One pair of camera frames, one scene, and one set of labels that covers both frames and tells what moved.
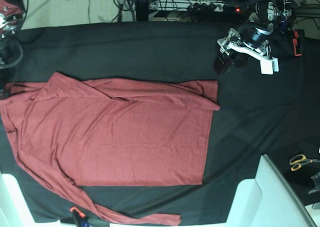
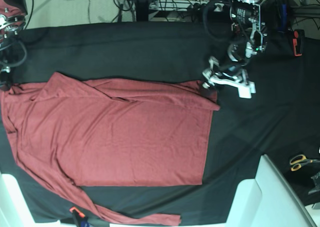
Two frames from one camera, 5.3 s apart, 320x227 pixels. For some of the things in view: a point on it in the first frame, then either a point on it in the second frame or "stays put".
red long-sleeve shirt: [101, 133] stays put
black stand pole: [142, 7] stays put
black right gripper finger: [222, 64] → [207, 92]
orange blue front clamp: [81, 216] stays put
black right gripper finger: [240, 60] → [220, 88]
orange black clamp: [299, 35] stays put
